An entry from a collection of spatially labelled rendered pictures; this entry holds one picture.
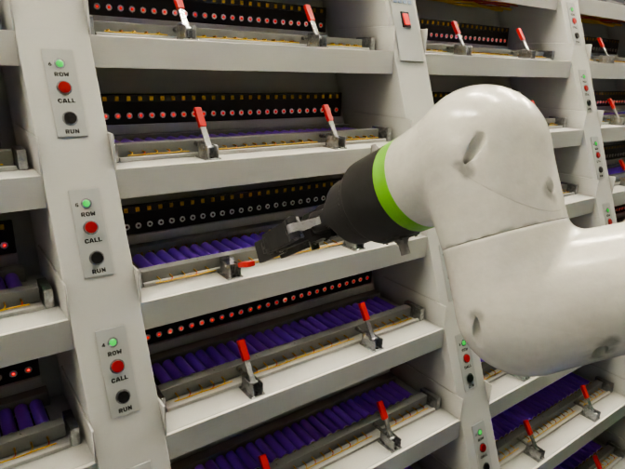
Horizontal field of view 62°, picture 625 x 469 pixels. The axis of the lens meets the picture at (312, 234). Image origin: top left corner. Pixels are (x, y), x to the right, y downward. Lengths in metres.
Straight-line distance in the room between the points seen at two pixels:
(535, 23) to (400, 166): 1.38
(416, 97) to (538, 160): 0.77
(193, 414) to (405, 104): 0.73
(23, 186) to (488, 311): 0.61
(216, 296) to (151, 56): 0.39
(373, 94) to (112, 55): 0.58
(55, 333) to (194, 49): 0.48
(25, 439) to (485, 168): 0.70
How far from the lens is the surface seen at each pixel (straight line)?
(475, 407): 1.24
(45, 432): 0.87
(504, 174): 0.41
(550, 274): 0.41
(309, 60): 1.03
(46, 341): 0.79
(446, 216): 0.42
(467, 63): 1.35
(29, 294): 0.84
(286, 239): 0.60
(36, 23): 0.86
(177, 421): 0.87
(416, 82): 1.19
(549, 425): 1.60
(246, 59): 0.96
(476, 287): 0.41
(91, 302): 0.79
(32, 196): 0.80
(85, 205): 0.79
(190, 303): 0.84
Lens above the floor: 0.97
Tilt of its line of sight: 1 degrees down
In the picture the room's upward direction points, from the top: 10 degrees counter-clockwise
